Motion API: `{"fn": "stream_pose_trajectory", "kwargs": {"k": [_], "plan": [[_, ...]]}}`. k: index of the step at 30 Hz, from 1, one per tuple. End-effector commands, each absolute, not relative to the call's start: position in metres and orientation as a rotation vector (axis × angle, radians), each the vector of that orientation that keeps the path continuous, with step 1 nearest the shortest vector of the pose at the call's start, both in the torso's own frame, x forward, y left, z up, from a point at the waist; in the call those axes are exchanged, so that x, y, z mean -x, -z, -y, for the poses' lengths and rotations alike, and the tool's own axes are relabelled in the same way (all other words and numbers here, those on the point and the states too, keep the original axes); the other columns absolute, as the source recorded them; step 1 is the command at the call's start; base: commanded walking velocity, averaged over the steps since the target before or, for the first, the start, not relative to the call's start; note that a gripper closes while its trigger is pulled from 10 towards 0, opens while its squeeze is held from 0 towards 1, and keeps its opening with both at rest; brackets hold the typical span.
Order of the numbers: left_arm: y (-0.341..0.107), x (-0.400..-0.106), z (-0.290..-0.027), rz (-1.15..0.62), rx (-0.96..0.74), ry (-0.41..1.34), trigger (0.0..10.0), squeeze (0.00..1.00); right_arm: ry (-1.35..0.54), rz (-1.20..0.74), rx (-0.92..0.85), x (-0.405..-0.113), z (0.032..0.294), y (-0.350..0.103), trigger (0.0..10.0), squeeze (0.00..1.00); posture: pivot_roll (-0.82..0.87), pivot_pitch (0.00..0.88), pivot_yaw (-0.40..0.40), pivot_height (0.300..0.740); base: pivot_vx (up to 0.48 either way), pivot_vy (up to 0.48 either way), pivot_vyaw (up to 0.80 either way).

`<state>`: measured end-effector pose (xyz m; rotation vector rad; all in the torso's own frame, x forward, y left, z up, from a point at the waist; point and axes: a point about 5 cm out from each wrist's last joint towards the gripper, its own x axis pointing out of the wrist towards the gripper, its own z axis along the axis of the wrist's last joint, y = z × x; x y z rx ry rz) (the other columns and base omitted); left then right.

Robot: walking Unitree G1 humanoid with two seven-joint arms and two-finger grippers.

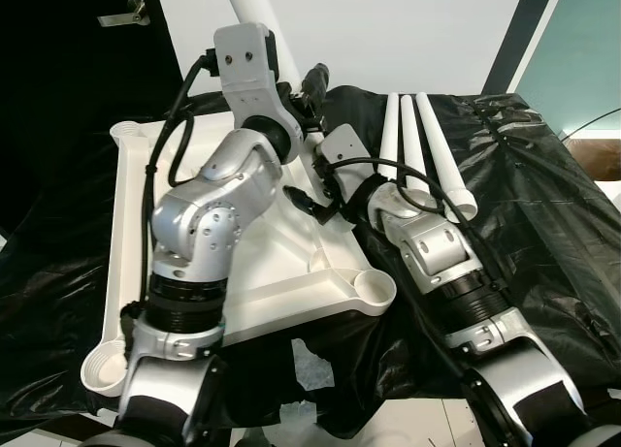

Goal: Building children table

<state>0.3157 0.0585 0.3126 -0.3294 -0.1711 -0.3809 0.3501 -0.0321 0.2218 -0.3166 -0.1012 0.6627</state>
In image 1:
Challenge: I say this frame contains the black plastic sheet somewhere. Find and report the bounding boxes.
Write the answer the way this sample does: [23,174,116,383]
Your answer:
[0,88,621,443]

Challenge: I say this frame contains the black door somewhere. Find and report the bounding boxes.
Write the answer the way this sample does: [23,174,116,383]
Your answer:
[0,0,187,118]

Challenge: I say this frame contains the teal glass panel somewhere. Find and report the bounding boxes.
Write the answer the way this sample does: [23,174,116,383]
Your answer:
[512,0,621,133]

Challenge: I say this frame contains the brown wooden table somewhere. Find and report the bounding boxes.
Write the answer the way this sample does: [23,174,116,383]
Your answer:
[568,137,621,176]

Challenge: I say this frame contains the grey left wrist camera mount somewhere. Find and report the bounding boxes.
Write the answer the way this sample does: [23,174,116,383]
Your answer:
[212,22,292,128]

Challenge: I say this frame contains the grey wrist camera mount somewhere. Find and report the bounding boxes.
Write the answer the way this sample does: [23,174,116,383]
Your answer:
[318,124,368,176]
[212,22,292,128]

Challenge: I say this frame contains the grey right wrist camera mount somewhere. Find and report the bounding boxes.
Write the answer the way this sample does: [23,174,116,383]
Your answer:
[318,124,368,176]

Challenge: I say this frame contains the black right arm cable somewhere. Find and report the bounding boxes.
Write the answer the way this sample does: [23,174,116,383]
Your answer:
[320,156,593,390]

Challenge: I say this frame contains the silver door handle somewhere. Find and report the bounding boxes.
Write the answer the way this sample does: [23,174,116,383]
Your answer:
[97,0,151,28]

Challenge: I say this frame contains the dark door frame post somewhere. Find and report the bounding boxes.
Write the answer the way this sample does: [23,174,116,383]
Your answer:
[482,0,566,95]

